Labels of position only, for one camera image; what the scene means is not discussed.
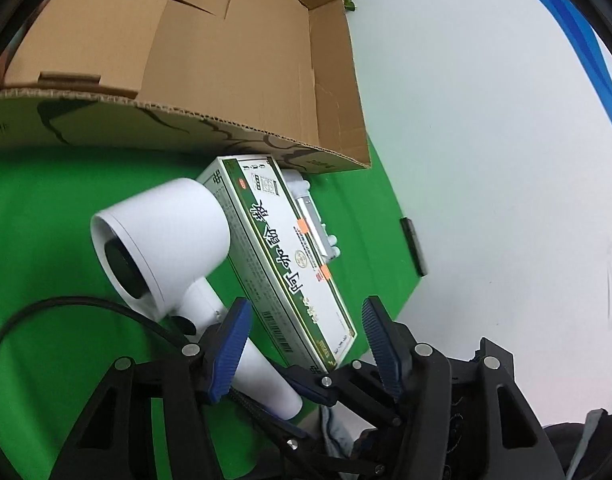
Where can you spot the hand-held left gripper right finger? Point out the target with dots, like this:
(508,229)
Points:
(383,355)

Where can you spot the white plastic tray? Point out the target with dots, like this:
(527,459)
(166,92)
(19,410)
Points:
(311,205)

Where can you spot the large cardboard box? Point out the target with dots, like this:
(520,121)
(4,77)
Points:
(135,35)

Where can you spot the grey cloth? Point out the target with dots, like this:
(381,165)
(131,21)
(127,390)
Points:
(331,427)

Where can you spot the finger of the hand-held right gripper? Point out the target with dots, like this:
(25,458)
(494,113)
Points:
(318,385)
(293,442)

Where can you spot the green tablecloth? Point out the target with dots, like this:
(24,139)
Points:
(45,220)

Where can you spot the person's dark clothing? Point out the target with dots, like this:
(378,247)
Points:
(586,435)

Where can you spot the blue floor tape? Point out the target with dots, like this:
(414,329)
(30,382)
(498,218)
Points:
(586,40)

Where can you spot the black flat bar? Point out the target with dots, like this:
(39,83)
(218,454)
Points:
(416,247)

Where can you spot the green and white medicine box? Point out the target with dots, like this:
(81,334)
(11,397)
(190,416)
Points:
(286,260)

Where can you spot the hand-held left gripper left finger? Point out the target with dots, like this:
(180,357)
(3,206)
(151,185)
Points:
(230,350)

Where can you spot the white hair dryer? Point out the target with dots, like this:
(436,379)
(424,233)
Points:
(170,230)

